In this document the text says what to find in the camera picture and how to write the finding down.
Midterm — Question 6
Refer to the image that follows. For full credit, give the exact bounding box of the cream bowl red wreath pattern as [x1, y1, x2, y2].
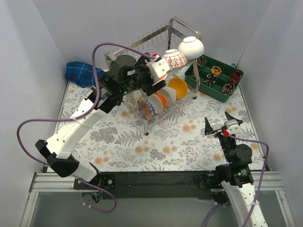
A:
[153, 73, 167, 84]

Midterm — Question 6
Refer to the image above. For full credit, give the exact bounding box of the white bowl red diamond pattern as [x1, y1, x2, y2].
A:
[162, 49, 187, 69]

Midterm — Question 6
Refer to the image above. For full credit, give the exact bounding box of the plain white ribbed bowl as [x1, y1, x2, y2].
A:
[178, 36, 205, 60]

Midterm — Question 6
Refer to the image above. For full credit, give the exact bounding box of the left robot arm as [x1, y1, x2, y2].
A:
[35, 54, 170, 189]

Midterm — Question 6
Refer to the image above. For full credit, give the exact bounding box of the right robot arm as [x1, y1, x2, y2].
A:
[205, 112, 269, 227]

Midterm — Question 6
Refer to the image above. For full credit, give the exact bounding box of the steel two-tier dish rack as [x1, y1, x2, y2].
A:
[104, 16, 203, 136]

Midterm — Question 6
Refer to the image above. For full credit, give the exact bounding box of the white grey-rimmed bowl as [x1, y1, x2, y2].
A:
[158, 86, 177, 107]

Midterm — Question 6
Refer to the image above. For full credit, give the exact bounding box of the orange and white bowl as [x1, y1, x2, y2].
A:
[148, 94, 166, 114]

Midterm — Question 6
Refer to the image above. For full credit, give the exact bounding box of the cream floral bowl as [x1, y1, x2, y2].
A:
[124, 90, 142, 109]

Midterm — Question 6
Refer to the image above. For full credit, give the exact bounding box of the blue zigzag patterned bowl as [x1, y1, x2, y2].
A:
[142, 101, 155, 118]

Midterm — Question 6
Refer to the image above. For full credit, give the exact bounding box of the yellow bowl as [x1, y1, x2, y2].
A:
[168, 78, 188, 99]

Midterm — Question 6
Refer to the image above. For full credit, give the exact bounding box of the red patterned bowl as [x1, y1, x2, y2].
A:
[141, 101, 152, 122]

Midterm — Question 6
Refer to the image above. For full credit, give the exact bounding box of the rolled brown patterned sock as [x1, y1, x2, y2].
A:
[221, 83, 235, 96]

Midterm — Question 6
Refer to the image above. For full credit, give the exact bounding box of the green compartment tray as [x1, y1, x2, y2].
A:
[197, 55, 244, 103]

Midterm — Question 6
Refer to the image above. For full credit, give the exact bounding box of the rolled yellow sock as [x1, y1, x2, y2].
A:
[211, 66, 222, 77]

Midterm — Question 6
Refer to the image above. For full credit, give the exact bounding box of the rolled dark floral sock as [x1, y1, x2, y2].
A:
[197, 56, 207, 68]

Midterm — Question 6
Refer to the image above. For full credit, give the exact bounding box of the blue plaid cloth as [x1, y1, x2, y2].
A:
[64, 61, 95, 88]

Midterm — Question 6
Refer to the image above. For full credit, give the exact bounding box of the floral table mat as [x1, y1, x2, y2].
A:
[46, 66, 265, 173]

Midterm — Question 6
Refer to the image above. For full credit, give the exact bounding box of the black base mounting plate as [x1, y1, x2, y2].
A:
[73, 170, 234, 204]

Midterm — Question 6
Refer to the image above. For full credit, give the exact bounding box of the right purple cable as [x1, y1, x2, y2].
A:
[203, 134, 271, 227]

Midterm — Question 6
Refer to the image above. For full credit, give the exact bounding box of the purple cable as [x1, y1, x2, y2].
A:
[17, 42, 158, 213]
[203, 134, 271, 227]

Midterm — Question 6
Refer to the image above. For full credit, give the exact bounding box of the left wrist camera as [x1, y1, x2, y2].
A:
[146, 53, 170, 80]

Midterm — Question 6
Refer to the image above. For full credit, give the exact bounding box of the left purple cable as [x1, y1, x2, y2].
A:
[17, 42, 158, 213]

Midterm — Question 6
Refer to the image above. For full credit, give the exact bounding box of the aluminium frame rail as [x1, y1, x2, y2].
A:
[20, 171, 295, 227]

